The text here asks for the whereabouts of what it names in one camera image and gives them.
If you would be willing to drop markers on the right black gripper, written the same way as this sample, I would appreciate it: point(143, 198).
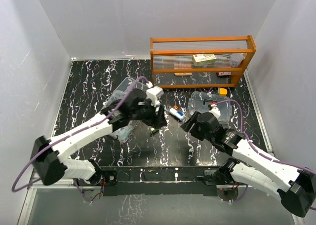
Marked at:
point(189, 126)

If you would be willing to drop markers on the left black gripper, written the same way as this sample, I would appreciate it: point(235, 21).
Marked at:
point(157, 120)

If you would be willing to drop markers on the small green medicine box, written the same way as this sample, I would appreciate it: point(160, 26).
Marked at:
point(154, 130)

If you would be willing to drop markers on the white blue cylinder bottle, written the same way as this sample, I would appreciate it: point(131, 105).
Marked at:
point(178, 115)

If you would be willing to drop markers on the clear kit lid black handle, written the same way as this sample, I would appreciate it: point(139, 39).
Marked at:
point(200, 101)

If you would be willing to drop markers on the clear plastic tray insert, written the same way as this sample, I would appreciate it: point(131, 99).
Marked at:
point(122, 88)

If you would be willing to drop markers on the clear plastic medicine kit box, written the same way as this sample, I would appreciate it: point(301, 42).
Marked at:
point(122, 134)

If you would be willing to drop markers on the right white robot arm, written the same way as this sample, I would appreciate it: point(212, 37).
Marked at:
point(292, 185)

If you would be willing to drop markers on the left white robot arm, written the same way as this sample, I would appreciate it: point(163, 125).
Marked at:
point(52, 156)

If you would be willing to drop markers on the beige medicine box on shelf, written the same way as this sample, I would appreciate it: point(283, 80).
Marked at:
point(203, 59)

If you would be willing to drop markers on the yellow grey small device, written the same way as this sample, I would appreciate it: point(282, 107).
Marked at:
point(222, 91)

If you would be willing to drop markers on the flat wooden piece under shelf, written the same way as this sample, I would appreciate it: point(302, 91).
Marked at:
point(183, 74)

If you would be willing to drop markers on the red white box under shelf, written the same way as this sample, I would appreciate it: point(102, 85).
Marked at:
point(223, 74)

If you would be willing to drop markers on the orange wooden shelf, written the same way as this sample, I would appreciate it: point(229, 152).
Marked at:
point(174, 55)

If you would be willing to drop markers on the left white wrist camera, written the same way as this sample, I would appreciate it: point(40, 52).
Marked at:
point(154, 94)

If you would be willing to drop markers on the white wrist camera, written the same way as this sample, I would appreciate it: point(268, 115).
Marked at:
point(214, 110)
point(154, 94)

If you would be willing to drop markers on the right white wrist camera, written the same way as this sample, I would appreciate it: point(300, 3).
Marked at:
point(214, 110)

